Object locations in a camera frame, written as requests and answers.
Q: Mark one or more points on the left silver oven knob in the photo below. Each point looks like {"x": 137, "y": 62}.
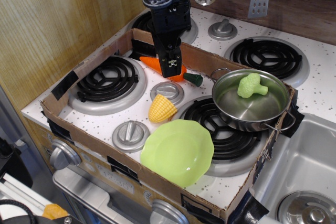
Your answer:
{"x": 63, "y": 155}

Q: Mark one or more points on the orange toy carrot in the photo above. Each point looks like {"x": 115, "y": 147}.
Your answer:
{"x": 154, "y": 64}

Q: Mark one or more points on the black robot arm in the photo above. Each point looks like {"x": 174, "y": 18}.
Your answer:
{"x": 169, "y": 19}

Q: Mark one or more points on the stainless steel pan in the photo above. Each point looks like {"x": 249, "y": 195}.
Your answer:
{"x": 258, "y": 112}

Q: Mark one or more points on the brown cardboard fence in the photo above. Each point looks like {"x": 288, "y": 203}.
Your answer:
{"x": 196, "y": 208}

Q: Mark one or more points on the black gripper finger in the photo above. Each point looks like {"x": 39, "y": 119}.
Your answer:
{"x": 170, "y": 62}

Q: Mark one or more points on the silver front stove knob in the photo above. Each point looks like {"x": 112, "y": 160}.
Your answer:
{"x": 130, "y": 136}

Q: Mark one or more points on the green toy broccoli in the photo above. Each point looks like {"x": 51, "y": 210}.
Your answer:
{"x": 250, "y": 85}

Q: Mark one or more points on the silver centre stove knob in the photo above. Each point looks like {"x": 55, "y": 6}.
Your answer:
{"x": 171, "y": 90}

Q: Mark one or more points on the green plastic plate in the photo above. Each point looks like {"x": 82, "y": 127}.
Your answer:
{"x": 181, "y": 151}

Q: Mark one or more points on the silver stove knob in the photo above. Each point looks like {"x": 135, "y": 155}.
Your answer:
{"x": 223, "y": 30}
{"x": 130, "y": 136}
{"x": 171, "y": 90}

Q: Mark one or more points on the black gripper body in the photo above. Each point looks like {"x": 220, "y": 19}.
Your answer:
{"x": 170, "y": 18}

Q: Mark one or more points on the yellow toy corn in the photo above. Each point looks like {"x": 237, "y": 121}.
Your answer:
{"x": 161, "y": 109}

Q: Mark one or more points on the hanging metal slotted spatula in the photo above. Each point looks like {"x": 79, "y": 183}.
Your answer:
{"x": 258, "y": 9}

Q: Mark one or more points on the orange object at bottom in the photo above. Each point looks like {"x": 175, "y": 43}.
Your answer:
{"x": 54, "y": 211}

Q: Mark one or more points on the silver sink drain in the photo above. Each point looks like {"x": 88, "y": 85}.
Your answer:
{"x": 306, "y": 207}

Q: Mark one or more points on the silver sink basin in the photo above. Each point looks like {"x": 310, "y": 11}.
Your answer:
{"x": 306, "y": 161}

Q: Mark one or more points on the front right black burner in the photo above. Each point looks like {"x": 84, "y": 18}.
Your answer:
{"x": 235, "y": 152}

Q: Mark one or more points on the black device at left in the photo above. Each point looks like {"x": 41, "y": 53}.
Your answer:
{"x": 12, "y": 164}

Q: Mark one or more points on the silver oven door handle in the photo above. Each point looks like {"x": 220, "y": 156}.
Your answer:
{"x": 96, "y": 202}

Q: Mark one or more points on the right silver oven knob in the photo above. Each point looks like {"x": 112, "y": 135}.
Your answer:
{"x": 165, "y": 213}

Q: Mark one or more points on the silver oven knob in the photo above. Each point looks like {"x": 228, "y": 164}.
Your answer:
{"x": 63, "y": 155}
{"x": 165, "y": 213}

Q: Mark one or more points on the silver back stove knob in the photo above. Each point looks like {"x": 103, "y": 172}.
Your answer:
{"x": 223, "y": 30}

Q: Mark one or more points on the front left black burner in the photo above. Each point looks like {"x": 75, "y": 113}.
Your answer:
{"x": 113, "y": 86}

